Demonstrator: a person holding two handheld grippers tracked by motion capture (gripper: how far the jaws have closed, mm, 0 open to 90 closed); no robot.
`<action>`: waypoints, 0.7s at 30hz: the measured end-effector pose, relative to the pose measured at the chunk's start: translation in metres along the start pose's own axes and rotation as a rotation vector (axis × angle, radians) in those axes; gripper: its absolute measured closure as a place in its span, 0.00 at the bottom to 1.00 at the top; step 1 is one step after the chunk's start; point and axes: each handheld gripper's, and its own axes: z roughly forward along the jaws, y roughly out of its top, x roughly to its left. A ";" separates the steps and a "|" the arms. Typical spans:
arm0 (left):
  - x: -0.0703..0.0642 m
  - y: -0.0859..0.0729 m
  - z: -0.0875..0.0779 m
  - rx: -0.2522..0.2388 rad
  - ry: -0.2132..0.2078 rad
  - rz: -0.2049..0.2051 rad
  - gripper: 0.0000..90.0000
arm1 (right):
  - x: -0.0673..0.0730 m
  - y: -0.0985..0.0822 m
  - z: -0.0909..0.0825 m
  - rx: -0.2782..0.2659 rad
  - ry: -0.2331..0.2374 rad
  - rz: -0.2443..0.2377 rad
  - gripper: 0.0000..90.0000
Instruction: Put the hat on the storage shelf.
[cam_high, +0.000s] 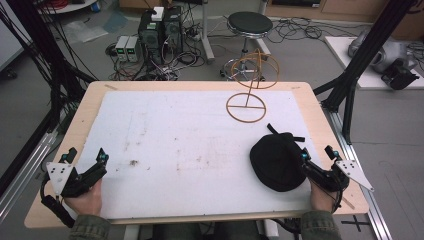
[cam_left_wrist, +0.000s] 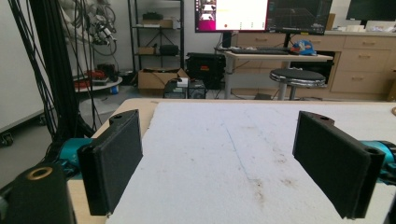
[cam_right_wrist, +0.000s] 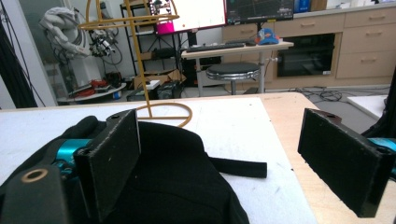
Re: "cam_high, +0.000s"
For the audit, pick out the clear plastic sheet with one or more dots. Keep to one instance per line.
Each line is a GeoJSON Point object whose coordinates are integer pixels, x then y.
{"type": "Point", "coordinates": [85, 31]}

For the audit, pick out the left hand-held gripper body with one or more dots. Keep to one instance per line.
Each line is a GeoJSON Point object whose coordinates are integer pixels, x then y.
{"type": "Point", "coordinates": [83, 181]}

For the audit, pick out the grey table leg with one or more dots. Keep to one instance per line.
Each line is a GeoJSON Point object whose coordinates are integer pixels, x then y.
{"type": "Point", "coordinates": [207, 33]}

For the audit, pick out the black device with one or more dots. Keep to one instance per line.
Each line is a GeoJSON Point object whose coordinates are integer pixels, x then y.
{"type": "Point", "coordinates": [398, 75]}

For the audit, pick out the black computer tower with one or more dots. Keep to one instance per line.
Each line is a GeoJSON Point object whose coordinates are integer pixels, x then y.
{"type": "Point", "coordinates": [173, 28]}
{"type": "Point", "coordinates": [150, 38]}

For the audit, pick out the white box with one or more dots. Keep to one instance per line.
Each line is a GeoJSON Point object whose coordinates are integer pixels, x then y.
{"type": "Point", "coordinates": [158, 14]}

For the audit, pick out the black hat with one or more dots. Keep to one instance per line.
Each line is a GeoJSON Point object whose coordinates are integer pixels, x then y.
{"type": "Point", "coordinates": [276, 163]}

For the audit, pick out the black round stool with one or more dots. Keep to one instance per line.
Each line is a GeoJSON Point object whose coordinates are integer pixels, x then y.
{"type": "Point", "coordinates": [250, 22]}

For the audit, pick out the white table mat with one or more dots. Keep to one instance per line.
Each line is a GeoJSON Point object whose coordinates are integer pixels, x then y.
{"type": "Point", "coordinates": [186, 156]}

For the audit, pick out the silver helmet-shaped shell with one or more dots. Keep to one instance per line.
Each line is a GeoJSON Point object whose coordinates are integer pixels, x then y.
{"type": "Point", "coordinates": [386, 50]}

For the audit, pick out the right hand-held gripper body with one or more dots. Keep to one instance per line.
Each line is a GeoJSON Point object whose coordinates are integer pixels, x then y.
{"type": "Point", "coordinates": [328, 178]}

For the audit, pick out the computer equipment stack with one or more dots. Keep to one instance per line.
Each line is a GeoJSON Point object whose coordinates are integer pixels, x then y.
{"type": "Point", "coordinates": [166, 66]}

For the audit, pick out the grey power supply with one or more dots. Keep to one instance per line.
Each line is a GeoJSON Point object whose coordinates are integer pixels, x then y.
{"type": "Point", "coordinates": [121, 48]}
{"type": "Point", "coordinates": [132, 49]}

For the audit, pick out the aluminium rail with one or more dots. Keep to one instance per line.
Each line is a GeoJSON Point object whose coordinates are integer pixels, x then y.
{"type": "Point", "coordinates": [356, 160]}
{"type": "Point", "coordinates": [23, 180]}

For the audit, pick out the black metal frame strut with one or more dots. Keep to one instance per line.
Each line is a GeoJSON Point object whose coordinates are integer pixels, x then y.
{"type": "Point", "coordinates": [40, 40]}
{"type": "Point", "coordinates": [366, 50]}

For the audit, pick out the person's left hand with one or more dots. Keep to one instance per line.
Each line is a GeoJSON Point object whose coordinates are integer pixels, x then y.
{"type": "Point", "coordinates": [86, 201]}

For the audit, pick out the white platform board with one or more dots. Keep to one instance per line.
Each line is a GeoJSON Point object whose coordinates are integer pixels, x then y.
{"type": "Point", "coordinates": [340, 53]}

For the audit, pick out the person's right hand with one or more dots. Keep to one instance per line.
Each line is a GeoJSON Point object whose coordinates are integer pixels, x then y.
{"type": "Point", "coordinates": [321, 200]}

